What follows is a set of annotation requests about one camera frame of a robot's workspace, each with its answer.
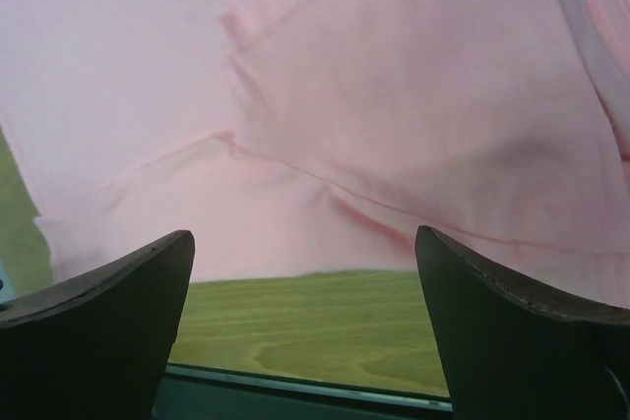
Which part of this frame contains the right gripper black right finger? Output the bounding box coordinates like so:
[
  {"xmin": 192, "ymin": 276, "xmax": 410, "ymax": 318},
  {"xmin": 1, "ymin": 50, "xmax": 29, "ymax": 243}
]
[{"xmin": 415, "ymin": 226, "xmax": 629, "ymax": 419}]

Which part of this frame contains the light pink t shirt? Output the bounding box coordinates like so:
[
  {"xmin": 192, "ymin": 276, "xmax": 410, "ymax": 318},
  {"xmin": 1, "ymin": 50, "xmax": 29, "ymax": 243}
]
[{"xmin": 1, "ymin": 0, "xmax": 629, "ymax": 307}]

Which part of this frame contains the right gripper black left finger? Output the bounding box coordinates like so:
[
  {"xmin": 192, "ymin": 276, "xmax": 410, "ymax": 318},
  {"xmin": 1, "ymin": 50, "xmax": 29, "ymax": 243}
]
[{"xmin": 1, "ymin": 230, "xmax": 195, "ymax": 419}]

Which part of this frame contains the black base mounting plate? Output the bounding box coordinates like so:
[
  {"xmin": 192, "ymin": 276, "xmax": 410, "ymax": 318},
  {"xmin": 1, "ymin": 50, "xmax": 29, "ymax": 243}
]
[{"xmin": 152, "ymin": 364, "xmax": 454, "ymax": 419}]

